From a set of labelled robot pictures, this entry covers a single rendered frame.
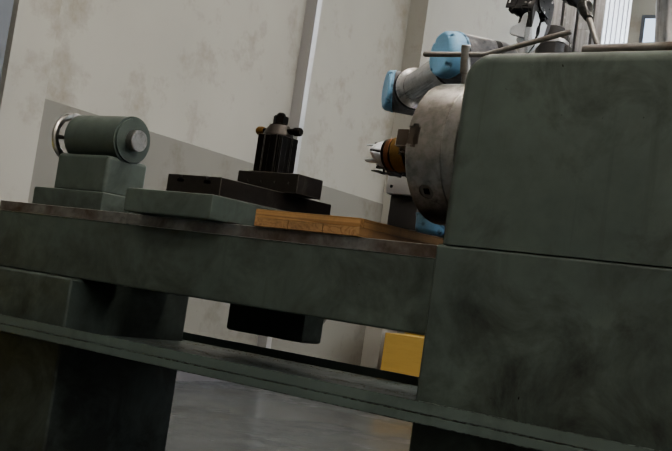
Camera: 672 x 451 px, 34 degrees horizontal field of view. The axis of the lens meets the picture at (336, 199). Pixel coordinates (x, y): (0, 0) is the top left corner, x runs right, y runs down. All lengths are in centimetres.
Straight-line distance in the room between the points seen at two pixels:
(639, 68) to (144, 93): 539
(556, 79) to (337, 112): 711
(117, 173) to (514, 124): 134
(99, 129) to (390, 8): 698
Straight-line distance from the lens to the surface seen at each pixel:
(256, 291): 255
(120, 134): 314
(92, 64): 686
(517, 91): 219
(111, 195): 309
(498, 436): 203
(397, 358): 929
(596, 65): 212
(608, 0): 329
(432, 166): 233
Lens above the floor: 74
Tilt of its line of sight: 5 degrees up
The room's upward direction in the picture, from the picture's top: 8 degrees clockwise
